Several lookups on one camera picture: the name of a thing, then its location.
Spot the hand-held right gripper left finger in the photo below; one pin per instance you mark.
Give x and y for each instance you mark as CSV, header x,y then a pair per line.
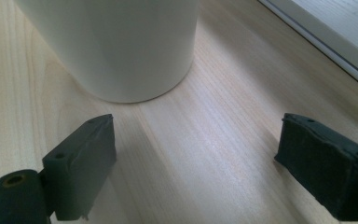
x,y
80,168

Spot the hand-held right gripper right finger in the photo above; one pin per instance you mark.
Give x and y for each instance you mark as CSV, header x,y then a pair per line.
x,y
329,171

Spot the white cup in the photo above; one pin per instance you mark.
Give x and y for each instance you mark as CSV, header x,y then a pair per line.
x,y
115,46

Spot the white window frame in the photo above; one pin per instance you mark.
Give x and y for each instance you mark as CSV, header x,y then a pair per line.
x,y
332,34

